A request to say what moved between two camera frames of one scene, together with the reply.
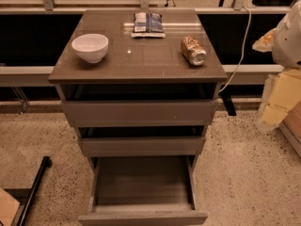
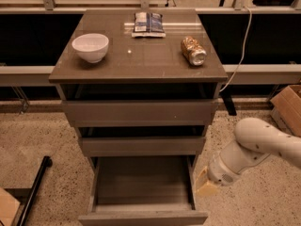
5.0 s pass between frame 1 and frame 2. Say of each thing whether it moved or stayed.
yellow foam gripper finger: moved
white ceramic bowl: stayed
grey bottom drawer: stayed
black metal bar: stayed
